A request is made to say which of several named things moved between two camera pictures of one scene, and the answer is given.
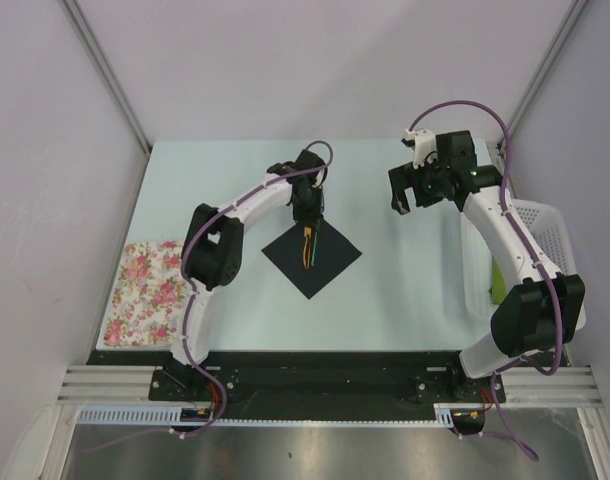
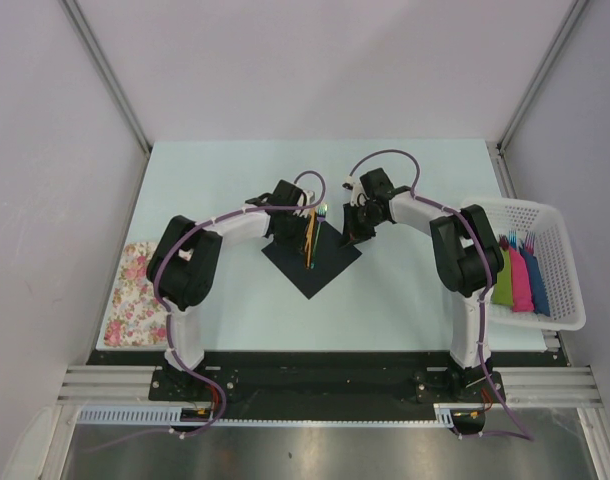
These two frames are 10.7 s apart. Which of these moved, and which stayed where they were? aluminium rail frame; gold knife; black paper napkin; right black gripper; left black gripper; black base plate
Moved: right black gripper; left black gripper
Stayed: gold knife; black base plate; aluminium rail frame; black paper napkin
